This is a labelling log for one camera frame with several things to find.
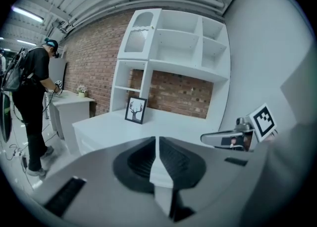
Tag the white side table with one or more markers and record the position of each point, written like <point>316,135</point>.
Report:
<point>74,114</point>

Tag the framed deer silhouette picture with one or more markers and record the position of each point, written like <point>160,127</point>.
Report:
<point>135,111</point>

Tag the small potted pink flowers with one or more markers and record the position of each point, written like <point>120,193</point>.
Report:
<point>81,89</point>

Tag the black green bag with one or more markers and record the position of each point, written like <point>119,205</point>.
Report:
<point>5,117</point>

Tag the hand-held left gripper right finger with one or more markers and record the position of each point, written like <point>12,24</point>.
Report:
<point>223,184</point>

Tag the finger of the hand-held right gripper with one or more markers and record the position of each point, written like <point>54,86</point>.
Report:
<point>210,139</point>

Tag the white hutch shelf unit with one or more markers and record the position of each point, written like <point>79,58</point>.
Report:
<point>178,20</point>

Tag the leaning grey board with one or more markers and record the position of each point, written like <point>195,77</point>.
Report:
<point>62,70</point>

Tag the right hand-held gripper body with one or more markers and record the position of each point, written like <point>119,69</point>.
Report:
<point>262,122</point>

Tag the arched glass cabinet door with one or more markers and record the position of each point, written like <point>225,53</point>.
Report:
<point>135,43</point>

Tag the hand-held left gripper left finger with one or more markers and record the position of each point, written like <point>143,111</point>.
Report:
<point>99,184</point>

